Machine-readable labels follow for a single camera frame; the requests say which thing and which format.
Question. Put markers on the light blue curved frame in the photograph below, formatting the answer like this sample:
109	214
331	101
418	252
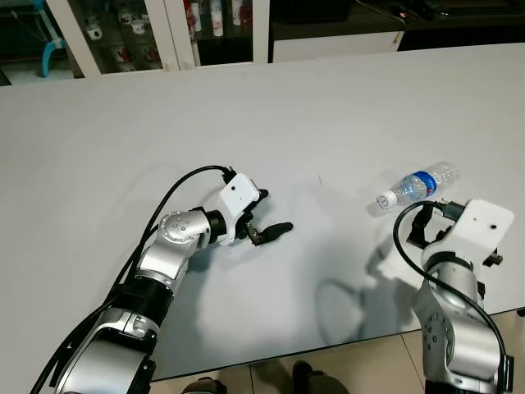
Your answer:
51	51

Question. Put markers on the clear blue-label water bottle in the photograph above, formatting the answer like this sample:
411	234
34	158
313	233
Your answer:
422	185

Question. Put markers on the white glass-door cabinet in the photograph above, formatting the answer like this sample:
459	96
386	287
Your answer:
182	41

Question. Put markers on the white shelf board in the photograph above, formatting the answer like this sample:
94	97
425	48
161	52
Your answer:
336	47

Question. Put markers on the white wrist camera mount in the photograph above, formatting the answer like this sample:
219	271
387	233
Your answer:
234	197
484	226

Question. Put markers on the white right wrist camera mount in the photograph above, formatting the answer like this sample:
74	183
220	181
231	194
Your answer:
484	226

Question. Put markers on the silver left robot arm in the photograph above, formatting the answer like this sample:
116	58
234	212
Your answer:
176	234

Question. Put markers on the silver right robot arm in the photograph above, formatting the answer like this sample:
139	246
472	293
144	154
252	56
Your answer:
447	328

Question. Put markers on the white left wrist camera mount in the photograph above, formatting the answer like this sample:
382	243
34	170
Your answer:
234	197

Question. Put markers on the black robot right foot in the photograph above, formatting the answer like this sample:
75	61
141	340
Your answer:
308	377

